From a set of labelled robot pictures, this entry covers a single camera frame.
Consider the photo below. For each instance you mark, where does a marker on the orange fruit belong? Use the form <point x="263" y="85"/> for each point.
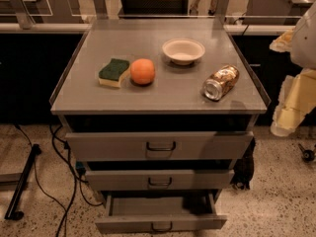
<point x="142" y="71"/>

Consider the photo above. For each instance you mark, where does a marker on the green yellow sponge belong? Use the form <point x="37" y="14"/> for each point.
<point x="114" y="72"/>

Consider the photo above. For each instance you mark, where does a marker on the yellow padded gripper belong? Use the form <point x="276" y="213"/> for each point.
<point x="304" y="42"/>

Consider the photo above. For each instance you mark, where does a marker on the black bag behind cabinet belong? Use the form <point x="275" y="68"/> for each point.
<point x="244" y="169"/>

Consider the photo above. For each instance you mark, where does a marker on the black chair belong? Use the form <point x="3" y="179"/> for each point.
<point x="153" y="8"/>

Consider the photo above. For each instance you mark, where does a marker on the black caster wheel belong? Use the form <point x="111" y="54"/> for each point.
<point x="307" y="154"/>

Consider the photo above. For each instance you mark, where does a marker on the grey top drawer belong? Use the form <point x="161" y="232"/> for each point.
<point x="138" y="146"/>

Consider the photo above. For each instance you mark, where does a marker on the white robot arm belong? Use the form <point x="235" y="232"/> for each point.
<point x="300" y="42"/>

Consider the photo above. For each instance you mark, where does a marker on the grey drawer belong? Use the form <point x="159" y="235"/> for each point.
<point x="145" y="180"/>
<point x="138" y="146"/>
<point x="159" y="212"/>

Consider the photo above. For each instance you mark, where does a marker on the black floor stand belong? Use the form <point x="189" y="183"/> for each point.
<point x="12" y="213"/>

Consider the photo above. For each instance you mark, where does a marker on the grey bottom drawer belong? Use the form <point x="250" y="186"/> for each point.
<point x="159" y="212"/>

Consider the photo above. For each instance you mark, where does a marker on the grey drawer cabinet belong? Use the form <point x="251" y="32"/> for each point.
<point x="173" y="102"/>

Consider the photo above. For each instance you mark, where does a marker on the golden soda can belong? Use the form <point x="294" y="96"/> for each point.
<point x="218" y="84"/>

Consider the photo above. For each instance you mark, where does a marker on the white bowl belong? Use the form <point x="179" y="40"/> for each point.
<point x="183" y="51"/>

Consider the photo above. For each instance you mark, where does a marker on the grey middle drawer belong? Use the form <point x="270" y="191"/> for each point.
<point x="145" y="180"/>

